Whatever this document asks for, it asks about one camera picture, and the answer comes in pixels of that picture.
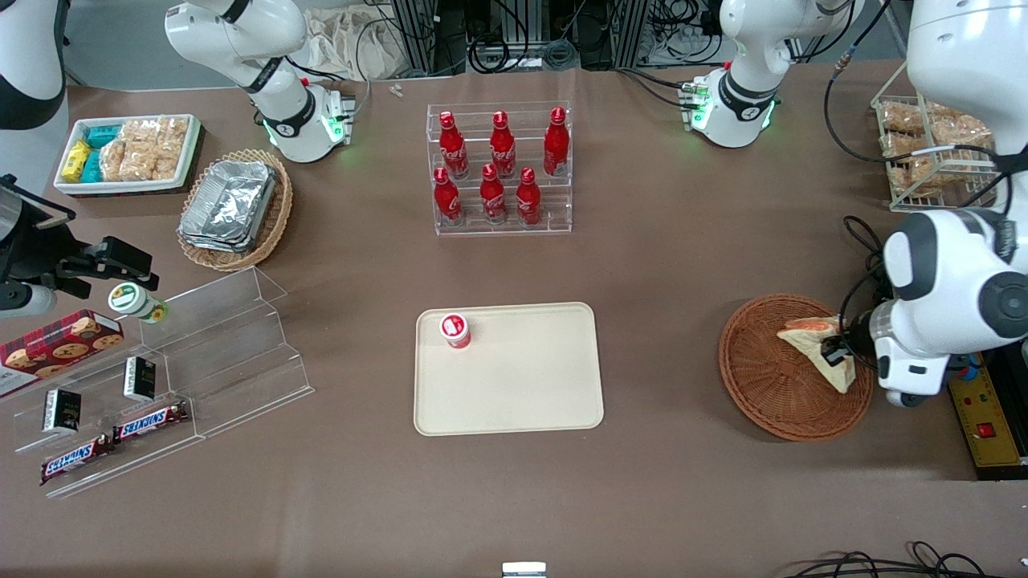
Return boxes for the clear acrylic stepped shelf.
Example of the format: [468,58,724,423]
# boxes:
[12,267,316,499]

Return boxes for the white cup with green lid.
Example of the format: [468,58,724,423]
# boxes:
[108,283,169,324]

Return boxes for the white rectangular snack bin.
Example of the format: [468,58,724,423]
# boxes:
[54,114,202,197]

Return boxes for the small black box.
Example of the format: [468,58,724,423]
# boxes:
[124,356,157,402]
[42,389,83,435]

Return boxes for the triangle sandwich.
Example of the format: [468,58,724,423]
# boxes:
[777,317,857,394]

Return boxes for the red plaid cookie box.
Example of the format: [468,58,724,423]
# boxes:
[0,309,125,398]

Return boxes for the cream plastic tray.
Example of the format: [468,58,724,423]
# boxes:
[414,302,605,437]

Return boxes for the round brown wicker basket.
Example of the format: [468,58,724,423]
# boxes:
[718,294,875,442]

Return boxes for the red cola bottle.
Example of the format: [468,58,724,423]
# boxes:
[479,164,508,224]
[515,167,542,226]
[543,107,570,177]
[433,166,463,226]
[489,111,517,179]
[439,111,470,181]

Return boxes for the white wire basket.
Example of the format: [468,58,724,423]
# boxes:
[871,60,1006,214]

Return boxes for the Snickers chocolate bar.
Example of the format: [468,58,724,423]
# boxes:
[112,401,190,444]
[40,434,116,486]

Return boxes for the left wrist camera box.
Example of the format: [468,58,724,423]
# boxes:
[878,337,950,409]

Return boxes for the yellow black control box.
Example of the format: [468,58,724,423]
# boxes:
[948,353,1028,481]

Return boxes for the black right arm base cable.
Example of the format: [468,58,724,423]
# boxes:
[285,16,376,121]

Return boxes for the stack of foil containers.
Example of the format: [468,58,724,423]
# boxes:
[178,159,278,254]

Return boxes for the black left arm base cables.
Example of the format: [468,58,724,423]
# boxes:
[617,67,701,110]

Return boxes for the oval light wicker basket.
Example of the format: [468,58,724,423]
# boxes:
[177,149,294,272]

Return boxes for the black cable bundle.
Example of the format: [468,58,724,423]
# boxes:
[839,215,894,338]

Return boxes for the black cable coil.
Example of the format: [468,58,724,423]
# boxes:
[470,36,512,73]

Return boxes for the yellow snack pack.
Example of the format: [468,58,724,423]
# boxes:
[62,140,93,184]

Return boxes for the clear bag of brown snacks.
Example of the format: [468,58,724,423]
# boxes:
[883,132,997,197]
[879,100,932,137]
[924,104,997,149]

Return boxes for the clear acrylic bottle rack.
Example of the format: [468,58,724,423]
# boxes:
[426,102,573,238]

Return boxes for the beige cloth bag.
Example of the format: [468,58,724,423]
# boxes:
[307,6,404,81]

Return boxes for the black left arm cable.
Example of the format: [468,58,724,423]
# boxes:
[823,0,912,165]

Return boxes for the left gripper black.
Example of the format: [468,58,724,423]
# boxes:
[821,309,883,366]

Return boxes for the black floor cables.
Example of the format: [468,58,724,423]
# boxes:
[783,542,1028,578]

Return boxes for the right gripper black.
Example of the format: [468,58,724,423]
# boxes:
[0,210,159,291]

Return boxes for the white cup with red lid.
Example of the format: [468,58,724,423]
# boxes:
[439,312,472,351]

